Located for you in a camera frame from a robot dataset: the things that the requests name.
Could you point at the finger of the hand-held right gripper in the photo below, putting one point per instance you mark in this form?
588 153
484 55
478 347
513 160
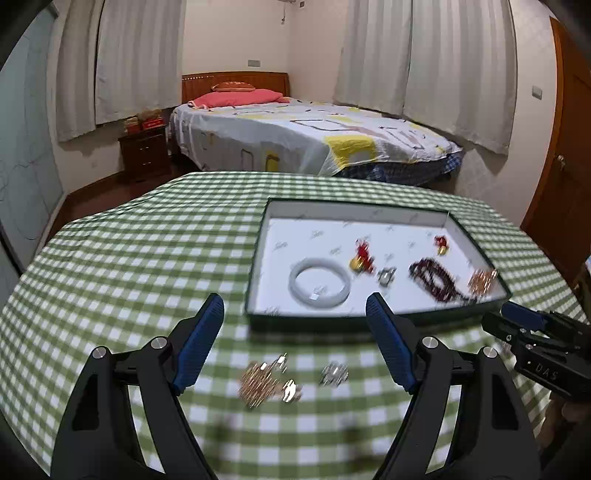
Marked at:
501 330
521 314

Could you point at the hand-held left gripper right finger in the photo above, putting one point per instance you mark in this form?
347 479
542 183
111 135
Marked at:
392 341

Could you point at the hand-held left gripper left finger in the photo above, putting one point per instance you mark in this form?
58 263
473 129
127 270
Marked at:
198 346

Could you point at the red and gold charm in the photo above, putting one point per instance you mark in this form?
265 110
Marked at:
441 242
362 253

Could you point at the small silver earring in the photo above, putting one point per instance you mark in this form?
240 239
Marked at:
291 392

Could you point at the white jade bangle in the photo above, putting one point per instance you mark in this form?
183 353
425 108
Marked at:
295 282

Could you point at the dark green box tray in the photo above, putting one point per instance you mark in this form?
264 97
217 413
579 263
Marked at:
286 230

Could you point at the green checked tablecloth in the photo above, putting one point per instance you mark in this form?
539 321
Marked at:
138 258

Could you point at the metal door lock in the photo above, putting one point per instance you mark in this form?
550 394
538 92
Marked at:
561 162

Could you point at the blue plaid bed sheet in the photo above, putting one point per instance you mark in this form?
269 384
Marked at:
415 168

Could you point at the wooden door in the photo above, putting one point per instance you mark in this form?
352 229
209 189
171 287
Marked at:
568 138

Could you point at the dark wooden nightstand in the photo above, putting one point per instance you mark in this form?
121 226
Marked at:
145 152

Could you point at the red box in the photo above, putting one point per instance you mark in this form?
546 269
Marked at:
152 123

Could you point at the white patterned bedspread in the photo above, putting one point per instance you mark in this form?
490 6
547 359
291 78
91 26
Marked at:
286 134

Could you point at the pink pillow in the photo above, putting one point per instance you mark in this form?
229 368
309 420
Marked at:
240 98

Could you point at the white curtain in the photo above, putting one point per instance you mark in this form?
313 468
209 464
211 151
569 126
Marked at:
371 55
76 69
461 69
138 60

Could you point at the red cushion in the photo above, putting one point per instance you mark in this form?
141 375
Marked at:
233 86

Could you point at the wooden bed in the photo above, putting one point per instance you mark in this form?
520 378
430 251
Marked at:
235 81

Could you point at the wall light switch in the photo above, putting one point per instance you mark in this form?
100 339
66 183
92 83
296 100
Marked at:
536 92

